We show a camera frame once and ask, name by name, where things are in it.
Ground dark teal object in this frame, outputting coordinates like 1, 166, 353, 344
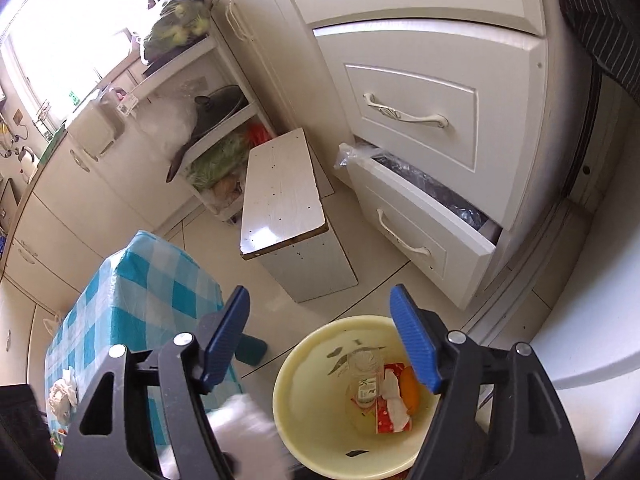
235, 332, 268, 365

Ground orange peel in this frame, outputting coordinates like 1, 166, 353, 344
399, 366, 420, 408

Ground white kettle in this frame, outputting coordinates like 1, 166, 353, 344
17, 145, 38, 183

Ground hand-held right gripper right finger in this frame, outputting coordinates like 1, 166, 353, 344
390, 284, 573, 480

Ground dark striped cloth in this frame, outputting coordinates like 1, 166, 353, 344
555, 0, 640, 91

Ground white tissue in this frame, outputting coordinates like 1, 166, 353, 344
160, 392, 286, 480
47, 367, 80, 423
385, 395, 413, 426

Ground white open drawer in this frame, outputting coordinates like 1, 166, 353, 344
340, 142, 503, 311

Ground blue checkered plastic tablecloth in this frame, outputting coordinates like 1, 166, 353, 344
44, 230, 246, 448

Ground white hanging bin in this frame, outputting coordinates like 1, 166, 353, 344
67, 87, 126, 161

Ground pale yellow trash bin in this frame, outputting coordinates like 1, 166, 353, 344
272, 315, 496, 480

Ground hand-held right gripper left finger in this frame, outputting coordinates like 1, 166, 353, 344
55, 285, 251, 480

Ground white plastic bag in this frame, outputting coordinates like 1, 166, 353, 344
137, 95, 198, 153

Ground bag of green vegetables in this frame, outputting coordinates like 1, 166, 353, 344
140, 0, 213, 63

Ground white wooden stool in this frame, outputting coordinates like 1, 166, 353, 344
239, 127, 358, 303

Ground black frying pan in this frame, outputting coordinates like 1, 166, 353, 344
165, 85, 251, 183

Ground white storage rack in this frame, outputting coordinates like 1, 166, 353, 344
132, 35, 278, 223

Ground loose green leafy vegetables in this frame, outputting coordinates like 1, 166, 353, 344
187, 132, 251, 191

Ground floral bin with white bag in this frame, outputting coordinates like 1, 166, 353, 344
42, 310, 63, 341

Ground cream kitchen cabinets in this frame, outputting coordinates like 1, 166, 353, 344
0, 0, 566, 311

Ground clear plastic bottle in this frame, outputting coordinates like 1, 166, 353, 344
345, 350, 388, 408

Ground bag of brown vegetables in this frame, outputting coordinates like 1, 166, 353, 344
210, 175, 246, 206

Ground red plastic packaging bag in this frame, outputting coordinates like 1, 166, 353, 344
375, 362, 413, 433

